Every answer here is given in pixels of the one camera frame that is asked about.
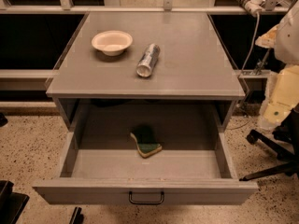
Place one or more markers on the white paper bowl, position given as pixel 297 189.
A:
pixel 112 43

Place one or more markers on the metal clamp stand rod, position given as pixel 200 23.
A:
pixel 260 64

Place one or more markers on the green and yellow sponge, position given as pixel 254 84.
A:
pixel 146 143

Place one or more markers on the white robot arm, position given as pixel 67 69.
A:
pixel 286 47

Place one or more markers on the black box bottom left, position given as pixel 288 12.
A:
pixel 11 203

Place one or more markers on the silver metal can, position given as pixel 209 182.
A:
pixel 147 63

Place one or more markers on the black object at bottom edge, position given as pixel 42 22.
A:
pixel 77 217

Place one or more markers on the black drawer handle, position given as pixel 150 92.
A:
pixel 145 198

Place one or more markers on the white power strip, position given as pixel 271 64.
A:
pixel 253 7

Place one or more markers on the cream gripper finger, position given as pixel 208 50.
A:
pixel 281 97
pixel 268 39

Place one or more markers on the grey top drawer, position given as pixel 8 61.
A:
pixel 100 163

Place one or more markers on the grey cabinet with counter top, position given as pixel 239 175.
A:
pixel 174 55

